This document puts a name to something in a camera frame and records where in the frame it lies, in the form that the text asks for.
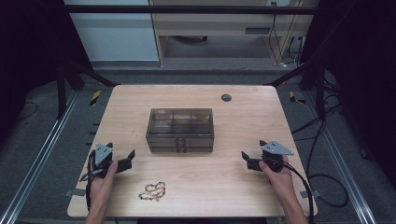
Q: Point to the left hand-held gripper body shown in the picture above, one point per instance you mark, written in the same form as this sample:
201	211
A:
102	154

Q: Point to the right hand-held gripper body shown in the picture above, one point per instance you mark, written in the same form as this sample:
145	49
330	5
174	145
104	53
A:
275	148

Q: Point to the smoky transparent drawer box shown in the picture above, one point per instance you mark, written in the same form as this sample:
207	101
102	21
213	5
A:
180	124

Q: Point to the person's right hand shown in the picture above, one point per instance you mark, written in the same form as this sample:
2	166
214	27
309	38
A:
280	180

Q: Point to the person's left hand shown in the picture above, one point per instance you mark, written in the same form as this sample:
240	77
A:
99	188

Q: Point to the grey tape strip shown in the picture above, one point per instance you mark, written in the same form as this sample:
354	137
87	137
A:
74	192
311	193

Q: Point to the round grey table grommet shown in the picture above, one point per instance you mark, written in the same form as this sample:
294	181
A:
226	97

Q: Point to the white cabinet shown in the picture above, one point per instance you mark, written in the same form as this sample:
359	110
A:
115	34

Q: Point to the black curtain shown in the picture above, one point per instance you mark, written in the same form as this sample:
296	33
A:
367	77
28	46

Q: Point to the light wooden desk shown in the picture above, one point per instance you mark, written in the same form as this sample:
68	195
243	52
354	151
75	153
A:
211	26

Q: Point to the black metal crossbar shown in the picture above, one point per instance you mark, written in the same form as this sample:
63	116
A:
186	9

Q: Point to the aluminium floor rail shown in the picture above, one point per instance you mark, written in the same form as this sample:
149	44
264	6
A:
41	155
342	169

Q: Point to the black metal frame post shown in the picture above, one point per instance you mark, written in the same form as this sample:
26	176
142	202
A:
320	93

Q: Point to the black diagonal frame strut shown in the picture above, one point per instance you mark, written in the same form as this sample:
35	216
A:
93	74
288	76

